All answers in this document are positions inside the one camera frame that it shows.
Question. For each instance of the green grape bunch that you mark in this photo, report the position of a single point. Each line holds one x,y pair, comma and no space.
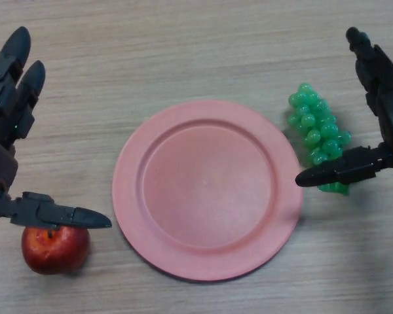
311,131

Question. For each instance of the pink round plate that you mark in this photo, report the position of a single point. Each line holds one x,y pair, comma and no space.
206,196

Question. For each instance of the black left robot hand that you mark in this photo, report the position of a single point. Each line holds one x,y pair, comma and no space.
6,111

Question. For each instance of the red apple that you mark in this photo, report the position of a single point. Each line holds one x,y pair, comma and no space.
52,255

